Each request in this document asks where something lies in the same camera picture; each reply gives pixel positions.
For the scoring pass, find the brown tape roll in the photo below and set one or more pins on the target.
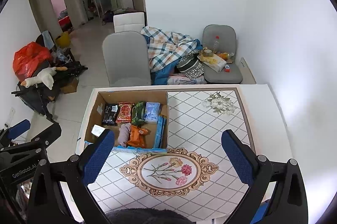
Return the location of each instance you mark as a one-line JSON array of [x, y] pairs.
[[207, 53]]

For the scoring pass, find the yellow bag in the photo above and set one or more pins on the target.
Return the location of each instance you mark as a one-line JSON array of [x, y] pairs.
[[63, 41]]

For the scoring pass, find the black folded stroller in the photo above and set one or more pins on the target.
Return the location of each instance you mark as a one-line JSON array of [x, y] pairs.
[[31, 100]]

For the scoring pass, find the white goose plush toy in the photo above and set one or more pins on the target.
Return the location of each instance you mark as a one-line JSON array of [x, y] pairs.
[[44, 78]]

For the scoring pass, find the small brown cardboard box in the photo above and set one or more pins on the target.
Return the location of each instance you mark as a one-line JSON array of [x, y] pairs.
[[69, 85]]

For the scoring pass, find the black patterned cloth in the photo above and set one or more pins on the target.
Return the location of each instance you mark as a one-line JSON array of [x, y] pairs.
[[188, 67]]

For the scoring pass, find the green snack packet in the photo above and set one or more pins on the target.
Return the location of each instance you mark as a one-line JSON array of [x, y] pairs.
[[138, 113]]

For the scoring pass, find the plaid blanket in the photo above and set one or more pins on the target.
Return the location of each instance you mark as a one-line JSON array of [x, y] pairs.
[[165, 45]]

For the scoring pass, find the pink floral cloth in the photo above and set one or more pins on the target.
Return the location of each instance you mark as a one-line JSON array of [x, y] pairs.
[[181, 80]]

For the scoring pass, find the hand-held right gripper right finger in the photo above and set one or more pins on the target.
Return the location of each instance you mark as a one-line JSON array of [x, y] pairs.
[[237, 158]]

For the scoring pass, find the red bedding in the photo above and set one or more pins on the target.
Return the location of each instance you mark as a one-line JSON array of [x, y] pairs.
[[64, 21]]

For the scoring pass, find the white chair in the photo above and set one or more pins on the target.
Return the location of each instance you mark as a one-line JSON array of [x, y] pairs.
[[129, 21]]

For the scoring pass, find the clear bottle with red cap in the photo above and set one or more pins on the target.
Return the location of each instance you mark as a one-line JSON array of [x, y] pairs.
[[216, 43]]

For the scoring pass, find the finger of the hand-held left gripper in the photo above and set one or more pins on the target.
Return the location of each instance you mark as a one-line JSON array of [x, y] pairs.
[[18, 129], [50, 133]]

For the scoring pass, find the long blue packet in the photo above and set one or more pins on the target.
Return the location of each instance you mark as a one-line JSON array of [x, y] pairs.
[[160, 132]]

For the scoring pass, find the light blue cloth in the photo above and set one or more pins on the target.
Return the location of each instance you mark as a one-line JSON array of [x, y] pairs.
[[47, 38]]

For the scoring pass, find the orange snack packet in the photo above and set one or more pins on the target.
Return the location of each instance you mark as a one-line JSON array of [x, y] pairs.
[[137, 135]]

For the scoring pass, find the light blue tissue pack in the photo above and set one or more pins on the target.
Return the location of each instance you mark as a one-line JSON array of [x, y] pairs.
[[152, 111]]

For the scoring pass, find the white panel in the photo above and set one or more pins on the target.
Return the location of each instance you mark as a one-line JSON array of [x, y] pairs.
[[248, 74]]

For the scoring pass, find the white paper pack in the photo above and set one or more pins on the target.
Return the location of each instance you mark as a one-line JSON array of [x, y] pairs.
[[214, 63]]

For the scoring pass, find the small red object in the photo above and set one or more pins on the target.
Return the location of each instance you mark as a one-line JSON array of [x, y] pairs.
[[227, 69]]

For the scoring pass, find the black bag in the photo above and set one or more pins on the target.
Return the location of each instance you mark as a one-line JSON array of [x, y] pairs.
[[108, 16]]

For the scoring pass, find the black snack packet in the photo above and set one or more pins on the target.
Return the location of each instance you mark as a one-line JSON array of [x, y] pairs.
[[110, 114]]

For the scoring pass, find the orange plastic bag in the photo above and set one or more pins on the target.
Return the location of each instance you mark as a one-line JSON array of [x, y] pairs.
[[27, 60]]

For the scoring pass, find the red snack packet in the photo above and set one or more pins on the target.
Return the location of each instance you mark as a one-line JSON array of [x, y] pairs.
[[125, 112]]

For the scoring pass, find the person's dark fleece clothing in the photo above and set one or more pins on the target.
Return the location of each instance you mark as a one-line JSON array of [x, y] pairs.
[[147, 217]]

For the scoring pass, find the clear plastic bag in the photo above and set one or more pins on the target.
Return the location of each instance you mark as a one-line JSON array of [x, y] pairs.
[[62, 55]]

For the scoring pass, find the white cartoon tissue pack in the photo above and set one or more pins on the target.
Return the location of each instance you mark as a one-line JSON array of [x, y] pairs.
[[97, 130]]

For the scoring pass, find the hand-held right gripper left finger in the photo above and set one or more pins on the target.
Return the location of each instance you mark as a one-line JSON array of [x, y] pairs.
[[100, 155]]

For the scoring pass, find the grey upholstered chair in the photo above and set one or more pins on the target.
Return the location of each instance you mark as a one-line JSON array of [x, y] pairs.
[[123, 58], [218, 34]]

